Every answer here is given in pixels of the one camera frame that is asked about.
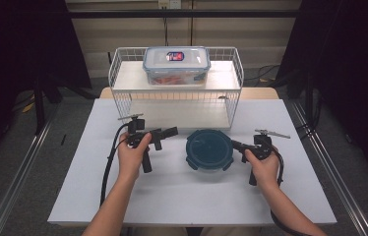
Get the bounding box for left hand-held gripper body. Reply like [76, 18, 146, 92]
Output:
[117, 113, 163, 174]

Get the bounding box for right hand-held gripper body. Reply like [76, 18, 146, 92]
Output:
[241, 128, 291, 187]

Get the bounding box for dark teal round lid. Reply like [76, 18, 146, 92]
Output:
[185, 128, 235, 172]

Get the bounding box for clear rectangular food container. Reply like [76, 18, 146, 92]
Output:
[142, 46, 212, 88]

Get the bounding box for white wire shelf rack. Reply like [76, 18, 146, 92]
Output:
[107, 46, 245, 132]

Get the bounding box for person's right hand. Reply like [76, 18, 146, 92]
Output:
[244, 148, 280, 191]

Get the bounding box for person's left hand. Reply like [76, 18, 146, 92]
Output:
[116, 132, 153, 182]

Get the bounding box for light wooden table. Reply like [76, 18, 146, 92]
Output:
[98, 87, 279, 100]

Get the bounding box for black metal stand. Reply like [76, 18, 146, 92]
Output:
[32, 75, 47, 136]

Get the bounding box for yellow floor tape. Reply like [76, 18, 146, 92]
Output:
[21, 94, 36, 114]

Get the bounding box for black horizontal bar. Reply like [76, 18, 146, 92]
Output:
[67, 9, 301, 20]

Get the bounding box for black curtain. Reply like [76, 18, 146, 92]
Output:
[0, 0, 92, 173]
[275, 0, 368, 190]

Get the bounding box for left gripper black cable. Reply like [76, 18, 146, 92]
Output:
[99, 122, 131, 208]

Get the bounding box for black floor cables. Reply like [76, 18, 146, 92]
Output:
[244, 64, 282, 84]

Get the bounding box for metal floor rail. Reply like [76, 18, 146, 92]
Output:
[289, 99, 368, 236]
[0, 107, 59, 236]

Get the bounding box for black wall cable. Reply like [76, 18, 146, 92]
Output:
[163, 8, 170, 49]

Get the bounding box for white wall outlet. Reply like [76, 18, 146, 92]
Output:
[157, 0, 182, 10]

